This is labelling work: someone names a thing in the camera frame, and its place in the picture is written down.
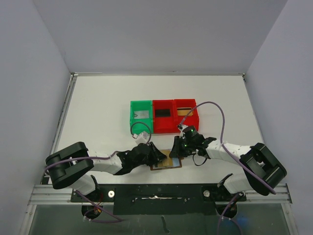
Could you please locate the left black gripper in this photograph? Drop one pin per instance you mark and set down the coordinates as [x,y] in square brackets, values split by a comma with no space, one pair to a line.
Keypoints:
[156,155]

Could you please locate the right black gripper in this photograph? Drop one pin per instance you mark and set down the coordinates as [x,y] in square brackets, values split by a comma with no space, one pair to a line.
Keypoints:
[178,147]

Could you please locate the brown leather card holder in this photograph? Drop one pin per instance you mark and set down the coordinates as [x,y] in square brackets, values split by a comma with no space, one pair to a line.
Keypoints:
[176,164]

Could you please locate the gold vip card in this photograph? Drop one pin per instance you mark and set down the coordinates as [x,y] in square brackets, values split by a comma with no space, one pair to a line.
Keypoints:
[168,162]

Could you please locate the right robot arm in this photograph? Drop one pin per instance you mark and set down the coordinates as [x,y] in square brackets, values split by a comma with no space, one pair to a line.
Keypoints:
[262,170]

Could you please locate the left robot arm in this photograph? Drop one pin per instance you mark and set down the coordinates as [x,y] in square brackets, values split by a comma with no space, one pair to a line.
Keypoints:
[68,167]

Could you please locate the gold card in red bin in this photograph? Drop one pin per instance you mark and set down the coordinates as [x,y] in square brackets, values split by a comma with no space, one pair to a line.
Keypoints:
[184,111]

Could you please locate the black card in red bin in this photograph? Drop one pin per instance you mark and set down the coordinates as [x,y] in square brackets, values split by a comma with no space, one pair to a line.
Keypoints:
[162,113]

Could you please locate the silver card in green bin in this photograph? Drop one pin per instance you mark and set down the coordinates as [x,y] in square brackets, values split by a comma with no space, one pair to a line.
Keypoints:
[141,114]

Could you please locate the green plastic bin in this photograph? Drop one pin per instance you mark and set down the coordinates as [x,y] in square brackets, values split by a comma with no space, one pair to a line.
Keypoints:
[140,106]

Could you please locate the right red plastic bin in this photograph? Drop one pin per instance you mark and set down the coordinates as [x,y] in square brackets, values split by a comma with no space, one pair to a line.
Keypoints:
[192,120]

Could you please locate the red plastic bin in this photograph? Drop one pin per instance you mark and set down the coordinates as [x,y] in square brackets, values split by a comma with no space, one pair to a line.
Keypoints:
[192,120]
[164,125]

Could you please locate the middle red plastic bin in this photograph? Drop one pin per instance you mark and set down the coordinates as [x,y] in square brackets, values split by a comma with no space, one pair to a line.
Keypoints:
[164,125]

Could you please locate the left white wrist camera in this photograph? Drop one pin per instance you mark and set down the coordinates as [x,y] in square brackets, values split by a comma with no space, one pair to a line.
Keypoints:
[143,137]

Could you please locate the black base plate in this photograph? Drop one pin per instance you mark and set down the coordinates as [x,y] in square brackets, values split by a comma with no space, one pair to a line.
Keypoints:
[163,199]

